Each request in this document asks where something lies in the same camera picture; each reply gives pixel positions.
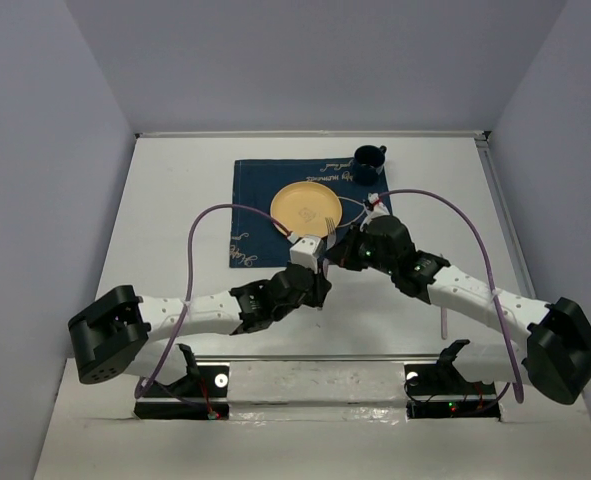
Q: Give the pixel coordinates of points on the knife with pink handle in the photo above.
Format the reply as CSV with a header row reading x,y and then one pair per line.
x,y
444,323

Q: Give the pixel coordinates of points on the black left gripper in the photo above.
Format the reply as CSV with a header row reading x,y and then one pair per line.
x,y
319,288

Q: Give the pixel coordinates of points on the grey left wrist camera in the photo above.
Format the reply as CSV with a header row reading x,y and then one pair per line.
x,y
308,252

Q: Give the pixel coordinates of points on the dark blue cup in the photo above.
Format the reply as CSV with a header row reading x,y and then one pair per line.
x,y
368,164

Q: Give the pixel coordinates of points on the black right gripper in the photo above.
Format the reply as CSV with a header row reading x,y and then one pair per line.
x,y
342,251

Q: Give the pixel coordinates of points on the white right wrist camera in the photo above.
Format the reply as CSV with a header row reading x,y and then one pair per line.
x,y
375,208

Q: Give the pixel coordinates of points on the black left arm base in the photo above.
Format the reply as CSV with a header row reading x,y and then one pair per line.
x,y
201,394

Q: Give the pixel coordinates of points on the tan round plate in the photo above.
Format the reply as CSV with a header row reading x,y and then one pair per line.
x,y
303,207

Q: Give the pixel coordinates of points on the dark blue patterned cloth napkin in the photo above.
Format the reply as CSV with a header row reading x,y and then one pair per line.
x,y
255,242

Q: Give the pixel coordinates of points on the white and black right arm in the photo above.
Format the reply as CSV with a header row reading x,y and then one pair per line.
x,y
546,345

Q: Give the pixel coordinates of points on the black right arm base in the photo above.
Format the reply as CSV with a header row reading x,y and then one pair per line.
x,y
438,391

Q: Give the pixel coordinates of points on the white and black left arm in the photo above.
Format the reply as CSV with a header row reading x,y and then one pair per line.
x,y
123,333

